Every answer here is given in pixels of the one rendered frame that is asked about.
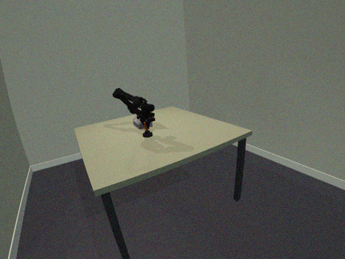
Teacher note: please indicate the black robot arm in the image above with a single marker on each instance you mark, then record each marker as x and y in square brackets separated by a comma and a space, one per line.
[137, 102]

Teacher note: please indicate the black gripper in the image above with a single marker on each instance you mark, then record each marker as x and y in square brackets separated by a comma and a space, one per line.
[144, 117]

